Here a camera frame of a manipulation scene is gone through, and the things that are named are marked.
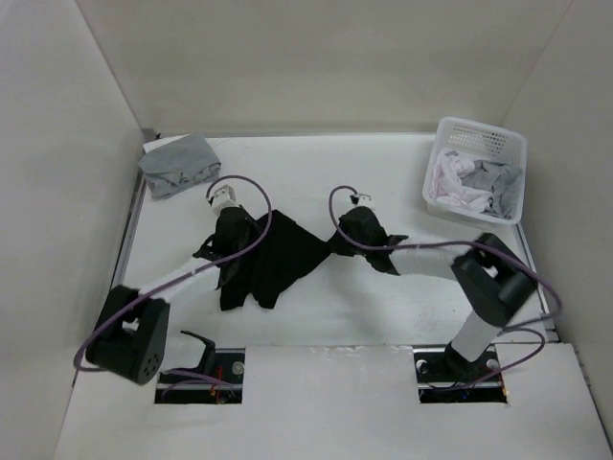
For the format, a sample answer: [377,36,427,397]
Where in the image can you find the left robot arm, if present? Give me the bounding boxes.
[80,206,269,385]

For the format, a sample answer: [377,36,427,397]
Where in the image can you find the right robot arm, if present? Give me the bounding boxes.
[329,206,537,381]

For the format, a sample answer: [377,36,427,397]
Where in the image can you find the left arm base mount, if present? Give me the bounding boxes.
[154,349,246,405]

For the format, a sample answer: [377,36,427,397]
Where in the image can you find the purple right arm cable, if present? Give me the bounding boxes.
[328,186,562,380]

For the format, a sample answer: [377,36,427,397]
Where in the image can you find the black tank top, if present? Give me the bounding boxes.
[217,209,336,312]

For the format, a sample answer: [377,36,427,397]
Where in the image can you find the folded grey tank top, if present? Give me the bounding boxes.
[138,133,221,200]

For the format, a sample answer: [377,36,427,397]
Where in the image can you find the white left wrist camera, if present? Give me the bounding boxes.
[207,185,238,216]

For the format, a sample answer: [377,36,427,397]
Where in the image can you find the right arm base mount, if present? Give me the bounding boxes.
[414,346,508,403]

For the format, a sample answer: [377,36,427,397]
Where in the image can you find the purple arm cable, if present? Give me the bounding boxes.
[328,186,562,380]
[73,175,274,373]

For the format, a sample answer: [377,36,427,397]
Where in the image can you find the grey tank top in basket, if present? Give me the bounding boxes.
[462,160,524,219]

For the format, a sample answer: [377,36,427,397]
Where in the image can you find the white plastic basket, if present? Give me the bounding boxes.
[422,117,528,226]

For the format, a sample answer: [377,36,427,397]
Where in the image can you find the pink tank top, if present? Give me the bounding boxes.
[426,150,493,213]

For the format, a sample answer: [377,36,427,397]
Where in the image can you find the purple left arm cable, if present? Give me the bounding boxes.
[73,175,274,373]

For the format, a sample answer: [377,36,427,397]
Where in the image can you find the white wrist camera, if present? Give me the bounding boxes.
[207,185,238,216]
[350,193,375,210]

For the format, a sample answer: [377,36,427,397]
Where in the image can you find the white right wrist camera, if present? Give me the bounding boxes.
[350,193,375,210]

